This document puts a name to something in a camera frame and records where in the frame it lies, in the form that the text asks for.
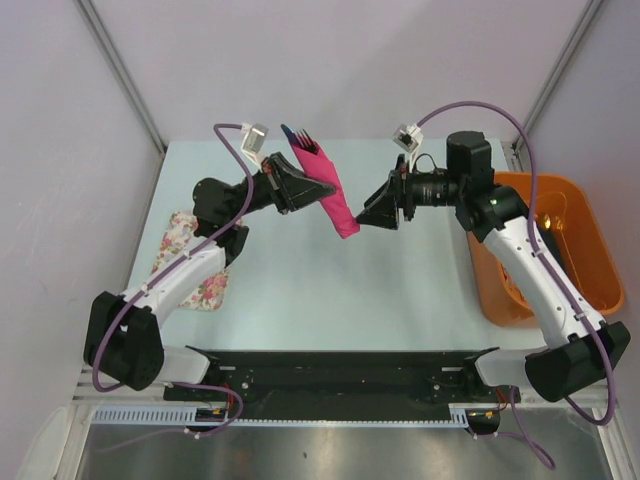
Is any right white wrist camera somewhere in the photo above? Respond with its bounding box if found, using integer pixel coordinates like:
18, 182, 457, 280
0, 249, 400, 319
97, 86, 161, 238
392, 124, 424, 170

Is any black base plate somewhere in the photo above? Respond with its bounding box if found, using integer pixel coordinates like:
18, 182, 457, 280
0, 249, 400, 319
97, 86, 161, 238
163, 351, 509, 423

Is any left aluminium corner post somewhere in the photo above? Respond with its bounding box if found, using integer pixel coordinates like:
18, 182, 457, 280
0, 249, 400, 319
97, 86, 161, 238
72, 0, 168, 157

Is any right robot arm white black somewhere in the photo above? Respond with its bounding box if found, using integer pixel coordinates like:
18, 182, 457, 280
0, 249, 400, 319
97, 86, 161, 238
356, 125, 631, 402

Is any right aluminium corner post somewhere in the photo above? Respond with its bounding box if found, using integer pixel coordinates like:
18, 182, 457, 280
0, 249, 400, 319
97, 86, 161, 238
522, 0, 608, 136

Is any pink paper napkin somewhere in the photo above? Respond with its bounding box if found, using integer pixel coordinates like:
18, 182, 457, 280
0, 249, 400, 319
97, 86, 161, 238
292, 142, 361, 240

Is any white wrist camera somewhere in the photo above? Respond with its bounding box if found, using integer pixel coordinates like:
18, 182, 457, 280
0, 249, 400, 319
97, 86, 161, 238
241, 123, 268, 169
392, 124, 424, 170

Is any black fork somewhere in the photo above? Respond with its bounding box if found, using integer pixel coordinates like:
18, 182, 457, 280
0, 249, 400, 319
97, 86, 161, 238
294, 129, 319, 155

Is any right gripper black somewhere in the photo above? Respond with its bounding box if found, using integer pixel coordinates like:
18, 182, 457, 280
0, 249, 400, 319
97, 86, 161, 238
356, 155, 464, 231

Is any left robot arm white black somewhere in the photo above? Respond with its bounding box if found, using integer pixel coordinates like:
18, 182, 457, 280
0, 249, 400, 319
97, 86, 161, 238
84, 150, 339, 400

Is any white cable duct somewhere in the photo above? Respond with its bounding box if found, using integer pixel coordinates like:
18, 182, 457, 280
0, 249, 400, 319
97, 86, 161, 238
91, 405, 469, 428

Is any aluminium corner post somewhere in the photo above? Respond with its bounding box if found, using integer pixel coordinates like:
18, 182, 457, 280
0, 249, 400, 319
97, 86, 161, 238
72, 0, 168, 157
522, 0, 608, 136

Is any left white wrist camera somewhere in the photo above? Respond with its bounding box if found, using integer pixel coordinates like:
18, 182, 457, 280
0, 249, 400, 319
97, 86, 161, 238
241, 123, 268, 169

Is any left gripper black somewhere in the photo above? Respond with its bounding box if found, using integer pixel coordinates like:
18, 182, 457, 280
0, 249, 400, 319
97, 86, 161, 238
226, 153, 335, 222

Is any orange plastic basin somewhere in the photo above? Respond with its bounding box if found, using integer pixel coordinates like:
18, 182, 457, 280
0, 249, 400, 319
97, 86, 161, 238
467, 174, 624, 328

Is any aluminium rail frame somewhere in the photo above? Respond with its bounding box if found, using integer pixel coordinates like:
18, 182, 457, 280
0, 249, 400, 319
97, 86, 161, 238
71, 365, 614, 407

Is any floral cloth mat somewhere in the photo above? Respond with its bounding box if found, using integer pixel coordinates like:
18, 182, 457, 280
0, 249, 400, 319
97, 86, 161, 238
151, 211, 230, 311

